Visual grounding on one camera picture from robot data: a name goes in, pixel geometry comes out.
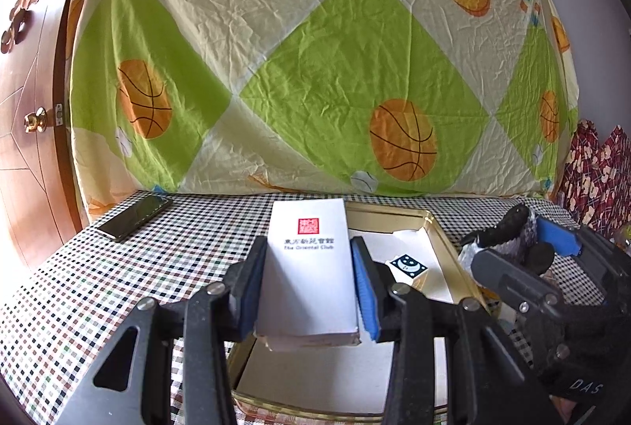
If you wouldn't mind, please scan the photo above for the green basketball bedsheet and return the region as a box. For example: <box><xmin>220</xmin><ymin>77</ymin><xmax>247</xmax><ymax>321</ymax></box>
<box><xmin>66</xmin><ymin>0</ymin><xmax>579</xmax><ymax>218</ymax></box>

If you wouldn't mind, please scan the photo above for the brass door knob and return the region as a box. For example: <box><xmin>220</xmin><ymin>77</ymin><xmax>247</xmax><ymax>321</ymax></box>
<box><xmin>24</xmin><ymin>107</ymin><xmax>48</xmax><ymax>133</ymax></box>

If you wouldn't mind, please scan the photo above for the gold tin box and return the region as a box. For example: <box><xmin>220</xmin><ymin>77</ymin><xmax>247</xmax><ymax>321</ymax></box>
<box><xmin>228</xmin><ymin>198</ymin><xmax>481</xmax><ymax>424</ymax></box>

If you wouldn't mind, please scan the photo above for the checkered tablecloth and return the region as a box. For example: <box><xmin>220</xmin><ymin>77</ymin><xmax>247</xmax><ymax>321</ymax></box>
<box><xmin>1</xmin><ymin>192</ymin><xmax>603</xmax><ymax>424</ymax></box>

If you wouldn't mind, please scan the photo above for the small moon face card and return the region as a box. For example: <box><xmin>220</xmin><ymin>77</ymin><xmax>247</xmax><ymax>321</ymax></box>
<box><xmin>389</xmin><ymin>254</ymin><xmax>428</xmax><ymax>280</ymax></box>

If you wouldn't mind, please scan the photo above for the brown wooden door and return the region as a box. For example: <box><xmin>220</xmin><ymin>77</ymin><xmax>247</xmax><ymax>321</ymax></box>
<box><xmin>0</xmin><ymin>0</ymin><xmax>120</xmax><ymax>268</ymax></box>

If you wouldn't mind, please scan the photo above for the red bear patterned cloth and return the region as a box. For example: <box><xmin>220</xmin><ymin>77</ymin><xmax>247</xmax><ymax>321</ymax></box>
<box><xmin>556</xmin><ymin>119</ymin><xmax>630</xmax><ymax>239</ymax></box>

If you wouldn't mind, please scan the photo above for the black hair brush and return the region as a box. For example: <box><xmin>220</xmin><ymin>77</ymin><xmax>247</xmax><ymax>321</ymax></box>
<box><xmin>458</xmin><ymin>204</ymin><xmax>555</xmax><ymax>275</ymax></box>

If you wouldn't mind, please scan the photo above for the black smartphone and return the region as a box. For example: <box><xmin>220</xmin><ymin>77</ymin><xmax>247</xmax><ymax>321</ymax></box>
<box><xmin>96</xmin><ymin>194</ymin><xmax>172</xmax><ymax>242</ymax></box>

